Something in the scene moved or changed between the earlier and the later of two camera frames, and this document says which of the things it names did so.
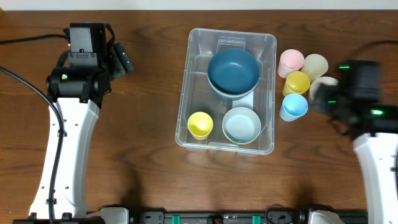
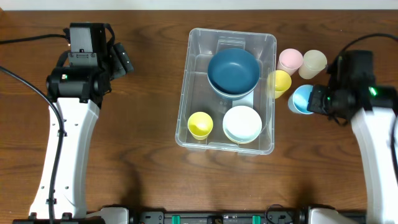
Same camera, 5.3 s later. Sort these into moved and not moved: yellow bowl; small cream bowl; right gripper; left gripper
Moved: small cream bowl
Not moved: yellow bowl; left gripper; right gripper
